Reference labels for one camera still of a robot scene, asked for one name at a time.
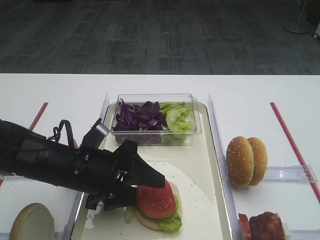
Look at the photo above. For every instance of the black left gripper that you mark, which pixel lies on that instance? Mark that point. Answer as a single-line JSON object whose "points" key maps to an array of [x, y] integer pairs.
{"points": [[104, 175]]}

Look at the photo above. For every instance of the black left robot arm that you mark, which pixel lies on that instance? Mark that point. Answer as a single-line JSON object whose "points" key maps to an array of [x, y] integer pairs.
{"points": [[33, 156]]}

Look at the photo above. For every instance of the lettuce leaf on bun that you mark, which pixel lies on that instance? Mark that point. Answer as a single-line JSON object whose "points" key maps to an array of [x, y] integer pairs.
{"points": [[168, 224]]}

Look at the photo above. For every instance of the green lettuce in container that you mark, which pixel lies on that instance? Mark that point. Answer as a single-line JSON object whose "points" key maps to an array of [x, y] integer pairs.
{"points": [[178, 119]]}

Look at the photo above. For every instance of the front meat patty slice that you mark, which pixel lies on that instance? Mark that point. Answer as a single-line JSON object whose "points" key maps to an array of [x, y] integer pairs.
{"points": [[245, 226]]}

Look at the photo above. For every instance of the dark meat patty stack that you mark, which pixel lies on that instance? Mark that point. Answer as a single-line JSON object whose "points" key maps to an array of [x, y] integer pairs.
{"points": [[266, 226]]}

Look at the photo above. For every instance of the clear meat pusher track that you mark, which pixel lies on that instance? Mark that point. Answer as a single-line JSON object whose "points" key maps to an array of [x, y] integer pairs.
{"points": [[305, 234]]}

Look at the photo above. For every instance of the bottom bun on tray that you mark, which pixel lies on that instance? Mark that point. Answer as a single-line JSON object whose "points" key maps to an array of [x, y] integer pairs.
{"points": [[159, 209]]}

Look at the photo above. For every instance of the white metal tray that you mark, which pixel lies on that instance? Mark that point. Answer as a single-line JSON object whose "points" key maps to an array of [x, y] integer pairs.
{"points": [[193, 169]]}

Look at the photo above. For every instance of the shredded purple cabbage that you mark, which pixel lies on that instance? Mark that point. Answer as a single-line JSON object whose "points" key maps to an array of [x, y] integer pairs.
{"points": [[133, 118]]}

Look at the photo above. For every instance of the clear plastic salad container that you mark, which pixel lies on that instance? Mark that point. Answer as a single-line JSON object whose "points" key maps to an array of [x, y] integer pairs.
{"points": [[140, 99]]}

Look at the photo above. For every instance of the bun half cut face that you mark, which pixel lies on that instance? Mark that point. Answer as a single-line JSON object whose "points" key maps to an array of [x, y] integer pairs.
{"points": [[34, 222]]}

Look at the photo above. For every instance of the front sesame bun top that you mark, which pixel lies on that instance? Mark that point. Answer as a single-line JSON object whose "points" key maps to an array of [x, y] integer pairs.
{"points": [[240, 162]]}

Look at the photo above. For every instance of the sesame bun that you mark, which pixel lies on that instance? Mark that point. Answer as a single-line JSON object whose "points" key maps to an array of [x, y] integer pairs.
{"points": [[240, 162], [260, 160]]}

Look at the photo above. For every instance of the rear sesame bun top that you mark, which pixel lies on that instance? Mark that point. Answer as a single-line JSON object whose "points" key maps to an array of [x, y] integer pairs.
{"points": [[260, 160]]}

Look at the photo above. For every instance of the white pusher block right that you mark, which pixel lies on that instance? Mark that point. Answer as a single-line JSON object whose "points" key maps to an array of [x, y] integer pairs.
{"points": [[287, 231]]}

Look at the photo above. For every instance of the clear sesame bun track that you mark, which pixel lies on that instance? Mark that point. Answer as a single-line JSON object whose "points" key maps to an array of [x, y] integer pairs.
{"points": [[290, 174]]}

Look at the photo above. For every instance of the white floor stand base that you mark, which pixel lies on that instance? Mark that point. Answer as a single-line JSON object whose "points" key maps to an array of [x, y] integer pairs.
{"points": [[299, 27]]}

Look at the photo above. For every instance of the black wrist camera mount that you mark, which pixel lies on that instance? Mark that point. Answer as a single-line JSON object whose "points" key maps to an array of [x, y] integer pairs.
{"points": [[95, 136]]}

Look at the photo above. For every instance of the left red rail strip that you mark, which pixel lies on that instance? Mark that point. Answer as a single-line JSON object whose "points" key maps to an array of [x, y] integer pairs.
{"points": [[31, 128]]}

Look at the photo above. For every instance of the red rail strip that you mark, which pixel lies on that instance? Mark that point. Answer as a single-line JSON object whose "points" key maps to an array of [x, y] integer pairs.
{"points": [[296, 151], [31, 128]]}

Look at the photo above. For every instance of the right red rail strip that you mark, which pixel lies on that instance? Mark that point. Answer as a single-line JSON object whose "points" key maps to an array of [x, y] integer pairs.
{"points": [[296, 151]]}

